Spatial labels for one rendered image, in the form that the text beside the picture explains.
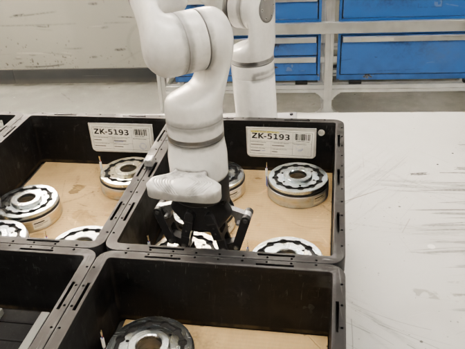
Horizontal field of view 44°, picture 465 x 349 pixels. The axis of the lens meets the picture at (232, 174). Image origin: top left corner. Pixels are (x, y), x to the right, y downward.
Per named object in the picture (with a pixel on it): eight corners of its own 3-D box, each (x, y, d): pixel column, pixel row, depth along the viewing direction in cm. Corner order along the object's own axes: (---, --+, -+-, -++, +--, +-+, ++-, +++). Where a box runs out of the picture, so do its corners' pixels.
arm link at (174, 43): (153, 95, 64) (109, 16, 70) (223, 78, 68) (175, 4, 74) (158, 48, 59) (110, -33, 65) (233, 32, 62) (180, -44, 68)
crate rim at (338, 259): (179, 127, 107) (178, 115, 105) (343, 131, 102) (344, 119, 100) (104, 264, 73) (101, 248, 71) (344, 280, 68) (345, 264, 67)
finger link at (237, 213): (219, 204, 74) (213, 217, 75) (252, 220, 74) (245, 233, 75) (224, 194, 76) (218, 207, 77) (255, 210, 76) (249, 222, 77)
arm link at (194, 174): (144, 199, 69) (138, 154, 65) (175, 155, 78) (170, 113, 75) (218, 206, 66) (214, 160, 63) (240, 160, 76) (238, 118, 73)
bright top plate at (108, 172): (116, 156, 108) (115, 154, 108) (165, 162, 105) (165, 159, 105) (90, 184, 100) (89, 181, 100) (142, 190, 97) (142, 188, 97)
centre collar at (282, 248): (271, 246, 81) (271, 242, 81) (306, 249, 80) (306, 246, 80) (266, 268, 77) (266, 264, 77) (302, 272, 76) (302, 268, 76)
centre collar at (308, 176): (286, 169, 100) (286, 165, 100) (314, 171, 99) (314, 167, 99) (281, 183, 96) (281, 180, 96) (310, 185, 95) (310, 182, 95)
